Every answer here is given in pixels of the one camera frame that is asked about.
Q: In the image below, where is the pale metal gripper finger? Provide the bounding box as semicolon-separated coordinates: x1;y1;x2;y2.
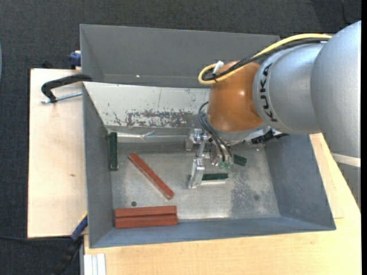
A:
185;128;208;152
188;158;206;190

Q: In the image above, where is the red-brown flat block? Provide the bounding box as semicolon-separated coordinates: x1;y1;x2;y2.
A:
127;152;175;201
114;205;178;219
114;214;179;229

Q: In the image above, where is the grey metal bin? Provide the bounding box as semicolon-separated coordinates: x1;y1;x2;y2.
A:
79;23;337;249

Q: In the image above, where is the pale wood flat board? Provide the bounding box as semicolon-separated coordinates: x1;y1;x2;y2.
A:
27;68;88;239

